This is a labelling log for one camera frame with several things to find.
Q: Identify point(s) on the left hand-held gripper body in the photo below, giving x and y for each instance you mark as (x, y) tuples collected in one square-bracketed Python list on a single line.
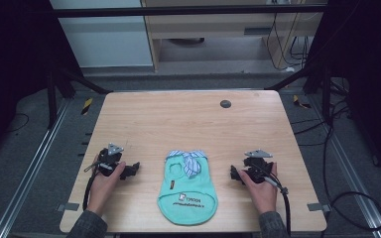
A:
[(107, 162)]

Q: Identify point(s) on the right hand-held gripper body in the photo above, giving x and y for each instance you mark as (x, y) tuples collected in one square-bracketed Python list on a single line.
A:
[(257, 167)]

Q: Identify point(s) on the mint green pet shirt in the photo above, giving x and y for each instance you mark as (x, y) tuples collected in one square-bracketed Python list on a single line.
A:
[(188, 195)]

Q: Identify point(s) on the person's left hand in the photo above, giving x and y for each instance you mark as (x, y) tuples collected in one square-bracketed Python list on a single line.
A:
[(103, 190)]

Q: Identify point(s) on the person's right hand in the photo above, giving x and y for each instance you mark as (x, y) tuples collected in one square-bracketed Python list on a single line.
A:
[(264, 195)]

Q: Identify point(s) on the yellow black striped tape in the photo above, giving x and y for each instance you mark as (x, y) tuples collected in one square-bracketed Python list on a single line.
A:
[(300, 102), (86, 106)]

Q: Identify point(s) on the black metal stand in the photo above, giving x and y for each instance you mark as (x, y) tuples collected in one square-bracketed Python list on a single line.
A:
[(326, 95), (51, 99)]

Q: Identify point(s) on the white cabinet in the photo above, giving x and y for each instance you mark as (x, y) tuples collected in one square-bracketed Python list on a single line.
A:
[(105, 39)]

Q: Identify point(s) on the black curtain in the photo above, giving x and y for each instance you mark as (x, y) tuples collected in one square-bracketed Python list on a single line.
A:
[(13, 66), (367, 66)]

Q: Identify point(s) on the grey metal table bracket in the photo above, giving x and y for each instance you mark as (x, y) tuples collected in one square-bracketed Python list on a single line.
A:
[(68, 207), (318, 207)]

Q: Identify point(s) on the aluminium floor rail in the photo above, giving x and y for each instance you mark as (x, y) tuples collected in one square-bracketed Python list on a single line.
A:
[(29, 168), (350, 165)]

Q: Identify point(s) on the black horizontal frame bar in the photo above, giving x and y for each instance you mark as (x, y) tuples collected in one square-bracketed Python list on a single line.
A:
[(178, 12)]

